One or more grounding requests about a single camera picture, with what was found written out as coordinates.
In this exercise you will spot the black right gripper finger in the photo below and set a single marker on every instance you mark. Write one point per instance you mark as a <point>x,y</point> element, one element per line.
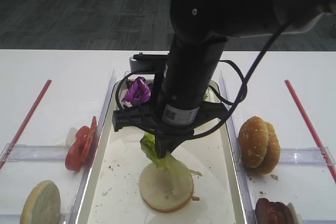
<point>165,144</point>

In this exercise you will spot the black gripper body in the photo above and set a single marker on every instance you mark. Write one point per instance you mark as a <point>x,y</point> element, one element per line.
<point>144,118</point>

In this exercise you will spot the green lettuce leaf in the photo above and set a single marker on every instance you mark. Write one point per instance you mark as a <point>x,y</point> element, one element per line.
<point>178,172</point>

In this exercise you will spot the rear tomato slice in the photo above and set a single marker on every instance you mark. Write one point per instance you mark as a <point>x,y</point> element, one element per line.
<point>93,127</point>

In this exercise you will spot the tomato slice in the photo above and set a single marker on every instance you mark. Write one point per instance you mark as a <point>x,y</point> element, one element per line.
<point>83,142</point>
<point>93,127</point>
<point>73,159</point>

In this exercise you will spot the middle tomato slice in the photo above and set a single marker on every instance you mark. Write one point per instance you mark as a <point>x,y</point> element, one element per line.
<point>83,142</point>

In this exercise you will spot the front tomato slice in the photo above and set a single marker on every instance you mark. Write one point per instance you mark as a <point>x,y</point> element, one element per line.
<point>73,159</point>

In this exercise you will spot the front meat patty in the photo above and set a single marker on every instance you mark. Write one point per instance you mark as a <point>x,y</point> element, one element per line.
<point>267,212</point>

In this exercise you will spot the meat patty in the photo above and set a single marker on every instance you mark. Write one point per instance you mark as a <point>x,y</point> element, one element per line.
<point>282,214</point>
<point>267,212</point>

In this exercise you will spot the rear meat patty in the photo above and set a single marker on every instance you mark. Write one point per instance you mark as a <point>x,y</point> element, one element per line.
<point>282,214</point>

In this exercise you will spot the white holder behind patties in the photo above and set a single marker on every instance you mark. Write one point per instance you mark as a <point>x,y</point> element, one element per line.
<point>296,217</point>

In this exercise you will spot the purple cabbage leaves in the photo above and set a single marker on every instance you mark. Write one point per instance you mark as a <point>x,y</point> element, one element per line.
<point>138,93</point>

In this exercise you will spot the clear plastic salad container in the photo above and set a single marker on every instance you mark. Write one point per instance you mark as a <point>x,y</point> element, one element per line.
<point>123,95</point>

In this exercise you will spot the bottom bun slice on tray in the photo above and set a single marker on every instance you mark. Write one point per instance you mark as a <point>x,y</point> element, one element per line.
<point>163,191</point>

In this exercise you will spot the right long clear divider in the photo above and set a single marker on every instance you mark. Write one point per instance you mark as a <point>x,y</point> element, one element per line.
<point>240,174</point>

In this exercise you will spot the long clear divider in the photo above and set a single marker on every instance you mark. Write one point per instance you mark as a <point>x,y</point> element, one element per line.
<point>88,167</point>
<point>240,174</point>

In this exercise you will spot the white rectangular serving tray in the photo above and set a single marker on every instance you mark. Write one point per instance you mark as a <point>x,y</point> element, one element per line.
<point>116,197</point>

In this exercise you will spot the front sesame bun top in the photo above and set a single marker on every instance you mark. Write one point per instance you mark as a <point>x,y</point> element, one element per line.
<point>253,141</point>

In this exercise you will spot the sesame bun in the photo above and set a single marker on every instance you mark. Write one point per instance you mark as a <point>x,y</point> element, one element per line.
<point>273,152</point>
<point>253,141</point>

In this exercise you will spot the left long clear divider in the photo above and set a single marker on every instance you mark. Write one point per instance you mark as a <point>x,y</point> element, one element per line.
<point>88,167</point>

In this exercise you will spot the rear sesame bun top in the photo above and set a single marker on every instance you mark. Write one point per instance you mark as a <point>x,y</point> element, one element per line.
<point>273,152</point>

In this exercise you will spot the upright bun slice left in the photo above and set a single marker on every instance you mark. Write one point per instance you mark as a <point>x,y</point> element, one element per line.
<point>42,205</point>

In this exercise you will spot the right red tape strip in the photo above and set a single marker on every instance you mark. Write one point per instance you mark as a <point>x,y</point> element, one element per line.
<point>309,127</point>

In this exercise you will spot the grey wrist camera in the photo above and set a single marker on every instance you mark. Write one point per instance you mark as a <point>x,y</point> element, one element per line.
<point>143,62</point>

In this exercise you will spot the left upper clear rail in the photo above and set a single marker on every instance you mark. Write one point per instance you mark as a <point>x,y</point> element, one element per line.
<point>30,153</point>

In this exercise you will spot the clear rail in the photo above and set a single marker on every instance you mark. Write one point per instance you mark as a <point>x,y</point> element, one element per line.
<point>313,156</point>
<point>30,153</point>

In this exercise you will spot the right upper clear rail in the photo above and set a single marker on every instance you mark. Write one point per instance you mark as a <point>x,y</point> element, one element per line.
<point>313,156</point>

